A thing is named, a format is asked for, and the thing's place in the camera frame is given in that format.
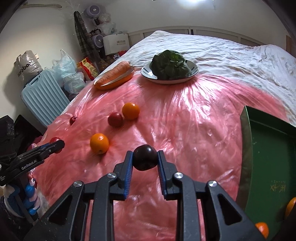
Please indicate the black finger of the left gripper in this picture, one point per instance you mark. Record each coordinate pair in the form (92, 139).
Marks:
(34, 157)

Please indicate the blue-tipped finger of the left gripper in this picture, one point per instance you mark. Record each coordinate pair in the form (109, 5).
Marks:
(44, 147)

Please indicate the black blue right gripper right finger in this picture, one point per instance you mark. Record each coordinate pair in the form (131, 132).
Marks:
(203, 205)

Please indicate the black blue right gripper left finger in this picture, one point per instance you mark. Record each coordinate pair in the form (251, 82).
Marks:
(66, 219)

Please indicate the large orange with navel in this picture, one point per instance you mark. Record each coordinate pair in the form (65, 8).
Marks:
(290, 206)

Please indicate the dark purple plum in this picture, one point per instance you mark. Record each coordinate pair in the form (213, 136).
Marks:
(144, 157)

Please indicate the red plum front left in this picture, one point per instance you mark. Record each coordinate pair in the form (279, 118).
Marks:
(54, 139)

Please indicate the red plum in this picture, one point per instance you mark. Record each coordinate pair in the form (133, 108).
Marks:
(73, 119)
(54, 139)
(115, 119)

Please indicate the blue white toy figure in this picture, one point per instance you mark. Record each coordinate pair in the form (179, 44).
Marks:
(18, 198)

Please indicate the red plum far left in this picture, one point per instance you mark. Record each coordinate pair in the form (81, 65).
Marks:
(73, 119)

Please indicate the light blue suitcase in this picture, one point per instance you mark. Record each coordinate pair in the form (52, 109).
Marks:
(44, 98)

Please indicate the small orange middle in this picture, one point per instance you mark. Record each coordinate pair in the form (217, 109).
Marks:
(99, 143)

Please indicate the small orange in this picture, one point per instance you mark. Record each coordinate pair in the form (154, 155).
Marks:
(130, 111)
(99, 143)

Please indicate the green shallow box tray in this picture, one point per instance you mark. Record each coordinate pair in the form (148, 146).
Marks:
(267, 181)

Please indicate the red plum far middle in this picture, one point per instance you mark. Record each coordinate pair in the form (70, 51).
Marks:
(115, 119)

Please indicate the light blue plastic bag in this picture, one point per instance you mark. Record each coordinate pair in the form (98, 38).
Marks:
(66, 74)

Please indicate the grey printed bag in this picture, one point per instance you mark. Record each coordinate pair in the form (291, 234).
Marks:
(27, 67)

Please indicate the red yellow snack bag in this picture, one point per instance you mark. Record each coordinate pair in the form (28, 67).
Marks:
(88, 69)

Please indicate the small orange far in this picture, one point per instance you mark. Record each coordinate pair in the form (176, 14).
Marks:
(130, 111)

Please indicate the pink plastic sheet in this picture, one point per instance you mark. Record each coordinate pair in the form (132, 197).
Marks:
(203, 152)

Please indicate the orange oval plate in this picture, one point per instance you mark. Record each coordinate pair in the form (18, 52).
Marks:
(118, 81)

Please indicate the plaid scarf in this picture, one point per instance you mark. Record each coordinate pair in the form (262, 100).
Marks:
(84, 39)

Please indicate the carrot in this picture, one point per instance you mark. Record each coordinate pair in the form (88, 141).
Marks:
(119, 70)

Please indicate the lower purple fan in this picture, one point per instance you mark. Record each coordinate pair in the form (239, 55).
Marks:
(97, 41)

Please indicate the purple fan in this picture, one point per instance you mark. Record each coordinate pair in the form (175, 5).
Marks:
(92, 11)
(97, 41)

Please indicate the white cardboard box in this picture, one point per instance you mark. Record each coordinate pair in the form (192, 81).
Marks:
(116, 43)

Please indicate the white round plate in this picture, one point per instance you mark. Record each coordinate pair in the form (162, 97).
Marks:
(147, 73)

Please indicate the white plastic bags pile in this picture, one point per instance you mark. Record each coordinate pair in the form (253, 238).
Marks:
(106, 25)

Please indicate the upper purple fan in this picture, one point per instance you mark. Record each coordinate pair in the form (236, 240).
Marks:
(92, 11)

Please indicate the green leafy vegetable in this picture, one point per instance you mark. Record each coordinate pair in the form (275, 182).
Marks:
(169, 65)

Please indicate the white floral bed sheet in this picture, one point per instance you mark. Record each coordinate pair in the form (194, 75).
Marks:
(231, 76)

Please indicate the wooden headboard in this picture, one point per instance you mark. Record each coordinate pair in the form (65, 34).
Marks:
(290, 46)

